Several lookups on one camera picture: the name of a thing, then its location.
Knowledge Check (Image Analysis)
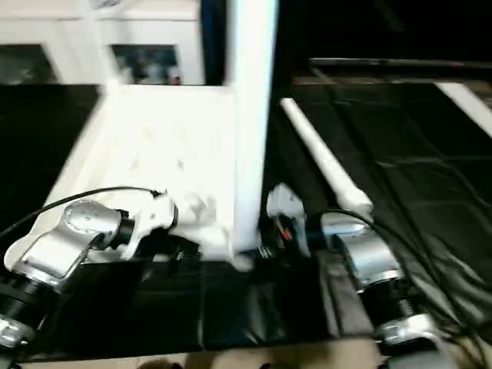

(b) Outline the white plastic table top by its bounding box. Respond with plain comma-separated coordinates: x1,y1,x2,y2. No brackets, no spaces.
3,84,255,274

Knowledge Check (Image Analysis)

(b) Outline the dark left robot foot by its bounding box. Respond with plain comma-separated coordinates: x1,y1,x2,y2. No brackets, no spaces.
138,355,182,369

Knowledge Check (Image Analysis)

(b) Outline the black work mat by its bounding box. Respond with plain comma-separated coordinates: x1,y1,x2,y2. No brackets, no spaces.
0,80,492,362

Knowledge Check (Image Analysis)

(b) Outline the dark blue black cabinet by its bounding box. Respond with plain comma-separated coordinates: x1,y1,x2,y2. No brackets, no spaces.
201,0,313,88

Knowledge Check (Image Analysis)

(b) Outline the white board strip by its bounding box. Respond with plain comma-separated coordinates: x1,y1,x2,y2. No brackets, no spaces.
436,81,492,140

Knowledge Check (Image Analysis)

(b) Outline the black television screen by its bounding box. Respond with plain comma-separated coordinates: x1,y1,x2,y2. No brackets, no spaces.
309,0,492,69

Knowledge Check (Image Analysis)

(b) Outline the white glass-door cabinet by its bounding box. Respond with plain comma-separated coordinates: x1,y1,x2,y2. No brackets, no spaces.
0,0,205,86

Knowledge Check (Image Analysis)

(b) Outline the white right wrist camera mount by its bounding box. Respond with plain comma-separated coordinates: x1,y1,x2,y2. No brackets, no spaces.
266,182,313,259

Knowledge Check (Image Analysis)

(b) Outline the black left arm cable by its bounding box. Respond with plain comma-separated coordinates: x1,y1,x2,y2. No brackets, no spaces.
0,186,169,240

